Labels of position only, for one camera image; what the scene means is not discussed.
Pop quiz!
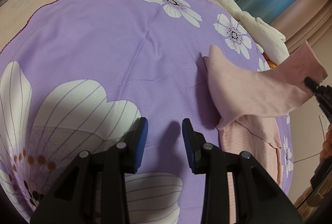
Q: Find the pink ribbed sweater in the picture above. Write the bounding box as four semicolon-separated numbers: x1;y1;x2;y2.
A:
202;41;328;224

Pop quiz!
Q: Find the purple floral blanket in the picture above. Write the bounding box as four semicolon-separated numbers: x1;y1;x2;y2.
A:
0;0;296;224

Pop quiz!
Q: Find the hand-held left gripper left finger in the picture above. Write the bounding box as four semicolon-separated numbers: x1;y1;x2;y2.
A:
30;117;149;224

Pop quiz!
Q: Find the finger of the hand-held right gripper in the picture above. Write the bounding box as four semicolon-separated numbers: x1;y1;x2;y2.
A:
304;77;322;96

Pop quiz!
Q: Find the white wall socket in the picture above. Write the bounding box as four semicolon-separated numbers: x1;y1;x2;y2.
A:
320;114;329;134

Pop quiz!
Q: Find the person's right hand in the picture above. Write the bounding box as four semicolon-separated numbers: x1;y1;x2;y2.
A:
321;123;331;161

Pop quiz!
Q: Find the white goose plush toy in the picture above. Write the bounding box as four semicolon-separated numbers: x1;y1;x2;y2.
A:
207;0;287;69

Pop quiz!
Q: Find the pink curtain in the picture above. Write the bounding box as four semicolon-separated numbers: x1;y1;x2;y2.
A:
270;0;332;54

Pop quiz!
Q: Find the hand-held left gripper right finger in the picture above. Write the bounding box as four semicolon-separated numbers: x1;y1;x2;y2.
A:
182;118;304;224

